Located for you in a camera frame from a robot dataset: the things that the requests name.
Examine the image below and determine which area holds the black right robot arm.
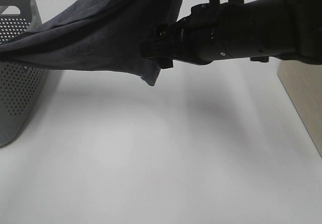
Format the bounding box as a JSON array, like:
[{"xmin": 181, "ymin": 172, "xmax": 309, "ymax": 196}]
[{"xmin": 140, "ymin": 0, "xmax": 321, "ymax": 68}]

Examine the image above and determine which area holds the dark grey towel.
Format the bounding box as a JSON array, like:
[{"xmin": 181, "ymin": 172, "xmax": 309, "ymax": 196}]
[{"xmin": 1, "ymin": 0, "xmax": 183, "ymax": 86}]

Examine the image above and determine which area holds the beige fabric storage bin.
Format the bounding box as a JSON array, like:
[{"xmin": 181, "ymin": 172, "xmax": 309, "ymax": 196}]
[{"xmin": 277, "ymin": 60, "xmax": 321, "ymax": 154}]

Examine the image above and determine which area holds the grey perforated plastic basket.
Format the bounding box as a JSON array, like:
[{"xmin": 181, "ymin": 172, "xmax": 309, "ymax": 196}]
[{"xmin": 1, "ymin": 0, "xmax": 49, "ymax": 146}]

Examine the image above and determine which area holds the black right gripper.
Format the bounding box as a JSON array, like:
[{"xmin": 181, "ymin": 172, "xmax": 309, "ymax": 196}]
[{"xmin": 139, "ymin": 24, "xmax": 184, "ymax": 69}]

